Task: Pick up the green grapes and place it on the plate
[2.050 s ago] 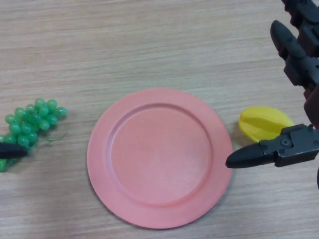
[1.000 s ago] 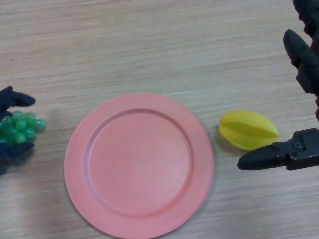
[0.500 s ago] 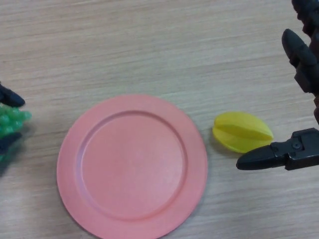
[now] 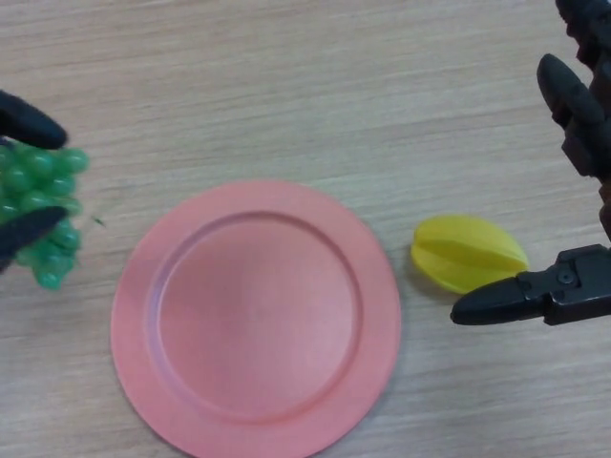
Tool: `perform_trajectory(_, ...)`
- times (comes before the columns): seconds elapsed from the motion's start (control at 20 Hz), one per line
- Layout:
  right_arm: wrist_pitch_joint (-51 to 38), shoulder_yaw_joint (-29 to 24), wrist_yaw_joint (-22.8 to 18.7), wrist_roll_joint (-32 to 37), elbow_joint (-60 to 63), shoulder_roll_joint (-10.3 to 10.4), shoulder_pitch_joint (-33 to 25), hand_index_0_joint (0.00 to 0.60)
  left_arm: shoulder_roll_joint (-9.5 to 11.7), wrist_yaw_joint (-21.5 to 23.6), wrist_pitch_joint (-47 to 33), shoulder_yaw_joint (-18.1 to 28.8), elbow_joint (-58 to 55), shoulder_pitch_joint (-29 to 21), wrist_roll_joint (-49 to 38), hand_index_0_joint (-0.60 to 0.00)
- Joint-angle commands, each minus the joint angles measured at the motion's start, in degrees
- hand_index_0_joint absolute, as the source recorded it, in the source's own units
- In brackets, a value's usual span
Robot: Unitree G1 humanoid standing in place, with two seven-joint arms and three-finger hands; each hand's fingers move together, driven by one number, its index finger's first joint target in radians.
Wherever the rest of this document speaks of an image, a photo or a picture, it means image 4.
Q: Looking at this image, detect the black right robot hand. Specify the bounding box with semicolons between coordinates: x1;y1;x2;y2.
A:
450;0;611;327

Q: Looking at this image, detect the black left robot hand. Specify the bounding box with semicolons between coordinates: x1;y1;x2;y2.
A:
0;89;69;277

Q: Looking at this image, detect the green grapes bunch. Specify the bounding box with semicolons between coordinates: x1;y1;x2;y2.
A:
0;145;92;293

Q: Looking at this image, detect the pink round plate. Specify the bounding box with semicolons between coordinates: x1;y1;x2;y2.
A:
110;179;403;447

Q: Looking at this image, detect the yellow starfruit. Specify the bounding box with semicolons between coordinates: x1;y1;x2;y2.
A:
410;214;531;295

